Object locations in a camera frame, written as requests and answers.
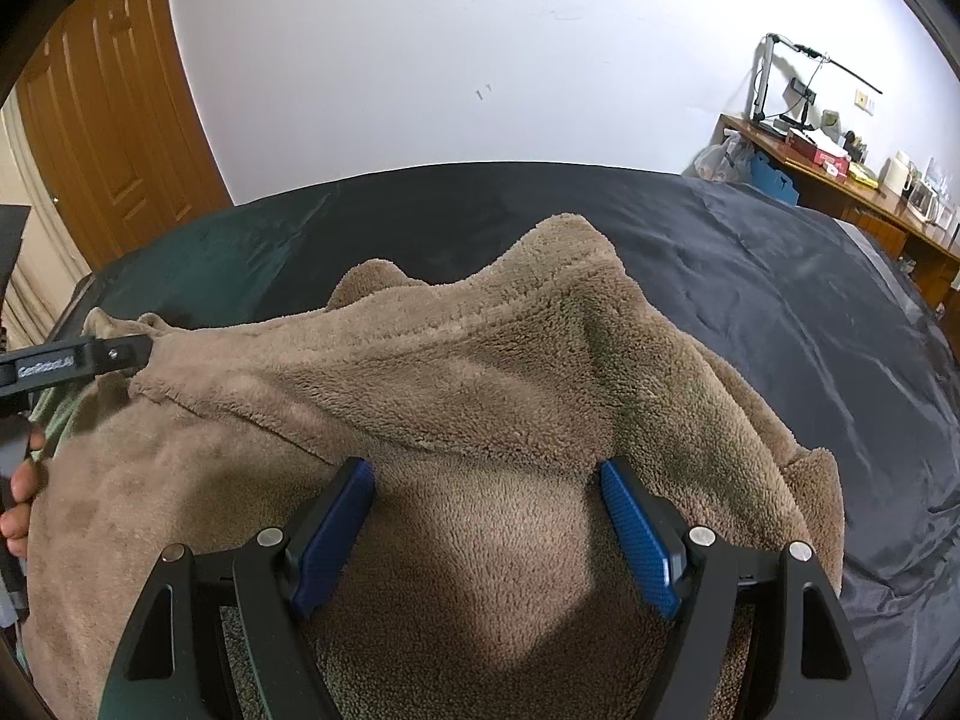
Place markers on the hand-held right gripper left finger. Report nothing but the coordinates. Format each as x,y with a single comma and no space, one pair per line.
334,540

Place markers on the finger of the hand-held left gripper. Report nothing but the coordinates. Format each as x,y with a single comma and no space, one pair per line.
124,354

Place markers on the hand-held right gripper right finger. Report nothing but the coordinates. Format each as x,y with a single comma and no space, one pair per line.
637,540

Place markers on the brown and green fleece robe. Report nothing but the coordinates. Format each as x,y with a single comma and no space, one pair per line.
450,390

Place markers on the person's left hand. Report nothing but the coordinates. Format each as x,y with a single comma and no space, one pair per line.
30,480

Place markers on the beige curtain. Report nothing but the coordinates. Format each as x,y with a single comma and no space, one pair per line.
49,270

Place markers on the brown wooden door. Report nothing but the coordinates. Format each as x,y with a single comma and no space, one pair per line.
112,127

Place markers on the dark bed sheet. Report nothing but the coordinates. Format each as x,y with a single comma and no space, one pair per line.
750,277

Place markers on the blue storage box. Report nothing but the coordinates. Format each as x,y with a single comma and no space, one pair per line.
772,176

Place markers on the clear plastic bag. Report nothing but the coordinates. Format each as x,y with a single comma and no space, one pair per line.
724,157

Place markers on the wooden desk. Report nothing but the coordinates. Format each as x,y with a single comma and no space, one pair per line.
840,195

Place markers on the red flat box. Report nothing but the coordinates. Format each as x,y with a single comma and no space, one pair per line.
821,157

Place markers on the yellow packet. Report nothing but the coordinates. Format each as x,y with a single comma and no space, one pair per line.
862,174

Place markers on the glass kettle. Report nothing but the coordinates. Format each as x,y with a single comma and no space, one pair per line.
926,199

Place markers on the white jug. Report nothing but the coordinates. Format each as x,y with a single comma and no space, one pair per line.
898,176

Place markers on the black phone stand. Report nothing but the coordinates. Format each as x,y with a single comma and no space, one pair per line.
802,94

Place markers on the desk lamp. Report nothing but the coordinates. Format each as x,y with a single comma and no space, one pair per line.
766,75

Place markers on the wall socket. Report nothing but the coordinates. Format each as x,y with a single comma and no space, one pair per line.
865,100

